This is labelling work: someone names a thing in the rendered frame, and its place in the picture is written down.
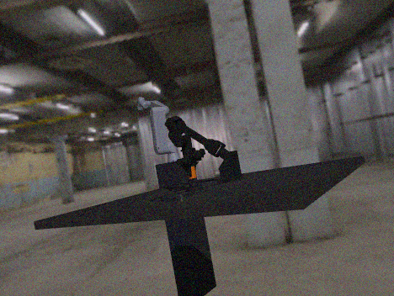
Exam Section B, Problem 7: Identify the orange knob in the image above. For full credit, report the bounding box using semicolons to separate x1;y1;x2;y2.
189;166;196;179

